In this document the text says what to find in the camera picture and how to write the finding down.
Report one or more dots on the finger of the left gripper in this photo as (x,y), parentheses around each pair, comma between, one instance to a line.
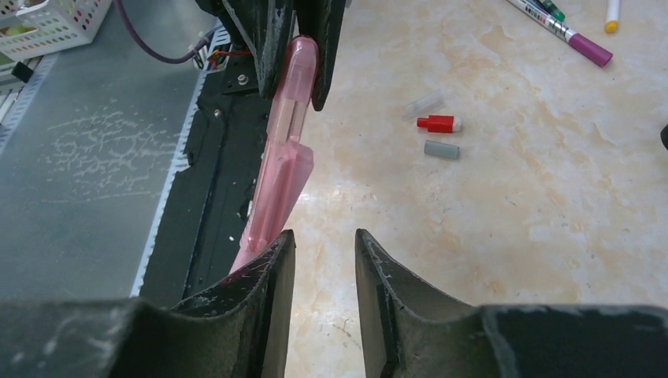
(321,20)
(273,28)

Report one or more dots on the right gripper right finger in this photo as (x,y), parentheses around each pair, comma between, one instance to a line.
(409,328)

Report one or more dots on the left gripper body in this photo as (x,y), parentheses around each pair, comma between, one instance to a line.
(241,19)

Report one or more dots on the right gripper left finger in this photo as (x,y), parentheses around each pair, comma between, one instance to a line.
(238,327)

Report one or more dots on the clear pen cap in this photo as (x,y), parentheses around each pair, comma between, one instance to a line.
(424,105)

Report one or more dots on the pink highlighter pen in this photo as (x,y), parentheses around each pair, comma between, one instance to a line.
(286,164)

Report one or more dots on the red marker cap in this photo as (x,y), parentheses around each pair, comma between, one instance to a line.
(440,124)

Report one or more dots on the grey marker cap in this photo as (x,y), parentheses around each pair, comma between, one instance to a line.
(441,150)

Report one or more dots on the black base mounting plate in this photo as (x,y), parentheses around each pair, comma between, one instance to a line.
(207,205)

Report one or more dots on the white plastic basket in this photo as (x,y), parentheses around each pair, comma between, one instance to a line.
(35,28)

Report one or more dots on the magenta cap white marker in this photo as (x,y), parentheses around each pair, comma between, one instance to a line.
(586,47)

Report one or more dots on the yellow cap white marker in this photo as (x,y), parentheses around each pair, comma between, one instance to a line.
(612,16)

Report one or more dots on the grey cable duct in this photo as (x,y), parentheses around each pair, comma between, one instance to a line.
(15,104)

